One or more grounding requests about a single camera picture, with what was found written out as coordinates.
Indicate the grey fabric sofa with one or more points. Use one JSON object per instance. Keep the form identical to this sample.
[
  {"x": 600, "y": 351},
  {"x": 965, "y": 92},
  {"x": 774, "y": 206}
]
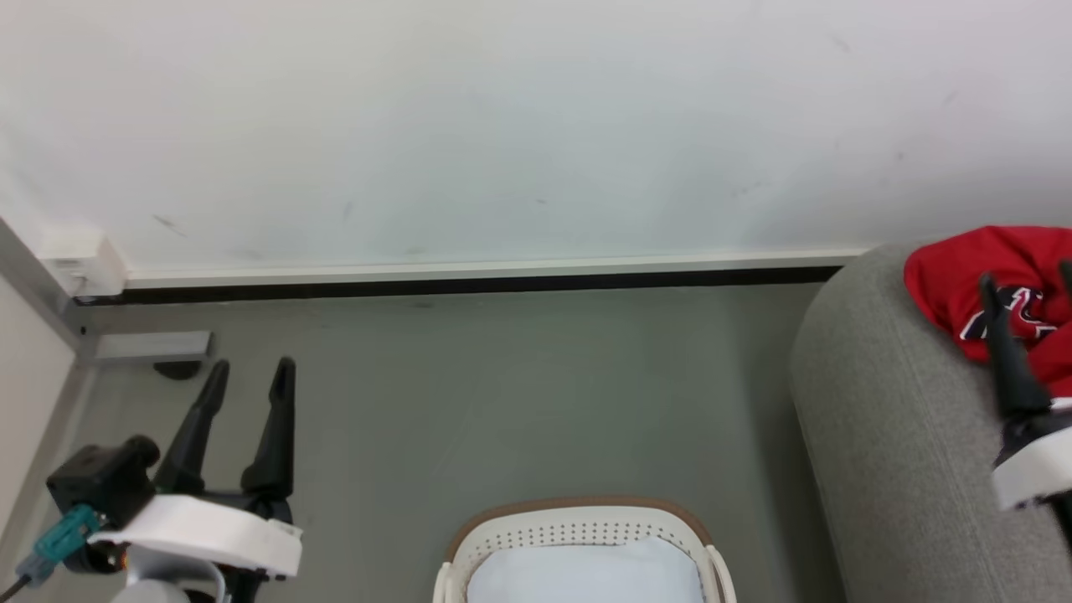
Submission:
[{"x": 904, "y": 435}]

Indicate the white perforated laundry basket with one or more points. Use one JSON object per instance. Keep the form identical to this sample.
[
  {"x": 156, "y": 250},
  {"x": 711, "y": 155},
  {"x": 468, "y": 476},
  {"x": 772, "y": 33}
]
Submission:
[{"x": 578, "y": 519}]

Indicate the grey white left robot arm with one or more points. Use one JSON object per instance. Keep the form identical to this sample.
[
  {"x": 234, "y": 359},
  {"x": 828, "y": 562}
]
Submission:
[{"x": 163, "y": 586}]

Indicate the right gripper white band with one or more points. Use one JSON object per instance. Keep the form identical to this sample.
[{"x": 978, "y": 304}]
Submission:
[{"x": 1038, "y": 465}]

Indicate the red garment with white stripes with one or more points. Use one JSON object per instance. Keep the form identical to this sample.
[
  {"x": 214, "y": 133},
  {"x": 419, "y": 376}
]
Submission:
[{"x": 955, "y": 276}]

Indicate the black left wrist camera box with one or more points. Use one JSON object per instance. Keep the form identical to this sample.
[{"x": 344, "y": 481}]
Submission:
[{"x": 105, "y": 477}]

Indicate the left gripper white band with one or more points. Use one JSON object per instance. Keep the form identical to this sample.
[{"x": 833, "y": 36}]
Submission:
[{"x": 201, "y": 528}]

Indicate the white and black baseboard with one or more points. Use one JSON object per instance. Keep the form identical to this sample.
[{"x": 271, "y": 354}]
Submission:
[{"x": 469, "y": 276}]

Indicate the white wall corner box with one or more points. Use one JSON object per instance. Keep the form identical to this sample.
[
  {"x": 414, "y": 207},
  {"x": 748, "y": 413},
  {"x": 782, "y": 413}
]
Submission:
[{"x": 84, "y": 260}]

